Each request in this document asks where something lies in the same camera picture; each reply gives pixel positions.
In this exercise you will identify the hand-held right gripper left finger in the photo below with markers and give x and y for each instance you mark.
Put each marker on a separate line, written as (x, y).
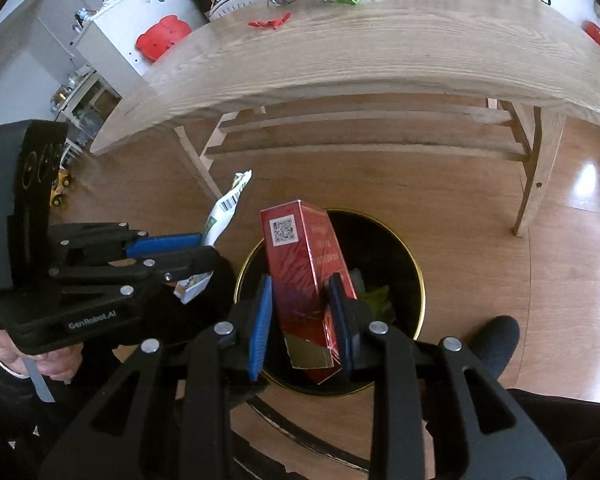
(261, 330)

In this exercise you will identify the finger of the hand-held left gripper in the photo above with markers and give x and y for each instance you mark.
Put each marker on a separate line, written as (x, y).
(165, 246)
(180, 262)

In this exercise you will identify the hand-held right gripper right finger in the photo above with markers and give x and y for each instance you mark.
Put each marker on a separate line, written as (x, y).
(341, 325)

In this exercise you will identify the pale green carton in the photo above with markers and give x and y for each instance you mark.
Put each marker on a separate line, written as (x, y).
(377, 305)

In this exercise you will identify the white paper bag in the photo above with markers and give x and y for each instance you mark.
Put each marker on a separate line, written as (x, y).
(225, 210)

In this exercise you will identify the red cardboard box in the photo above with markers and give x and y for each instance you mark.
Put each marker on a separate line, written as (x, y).
(300, 260)

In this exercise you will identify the black bin with gold rim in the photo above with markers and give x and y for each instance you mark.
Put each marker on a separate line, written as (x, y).
(380, 250)

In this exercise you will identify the person's left forearm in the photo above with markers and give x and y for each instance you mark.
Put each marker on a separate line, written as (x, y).
(0, 400)

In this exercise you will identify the person's left hand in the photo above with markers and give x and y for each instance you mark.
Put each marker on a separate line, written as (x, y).
(55, 362)

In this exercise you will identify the yellow toy truck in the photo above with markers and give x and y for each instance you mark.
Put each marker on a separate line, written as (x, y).
(60, 190)

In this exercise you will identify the white shelf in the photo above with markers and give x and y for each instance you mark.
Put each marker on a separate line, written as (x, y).
(87, 105)

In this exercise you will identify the person's right foot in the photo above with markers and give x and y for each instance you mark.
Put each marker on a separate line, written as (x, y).
(495, 347)

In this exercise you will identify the red bear-shaped chair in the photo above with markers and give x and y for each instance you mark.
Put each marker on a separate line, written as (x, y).
(162, 37)

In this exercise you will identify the white cabinet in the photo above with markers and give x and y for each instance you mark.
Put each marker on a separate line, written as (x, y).
(125, 25)

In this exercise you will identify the wooden table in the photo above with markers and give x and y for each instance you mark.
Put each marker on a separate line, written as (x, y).
(535, 170)

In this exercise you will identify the red wrapper scrap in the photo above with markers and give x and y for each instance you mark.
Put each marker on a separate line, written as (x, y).
(272, 22)

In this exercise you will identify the person's right leg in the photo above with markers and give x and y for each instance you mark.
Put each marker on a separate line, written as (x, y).
(570, 440)

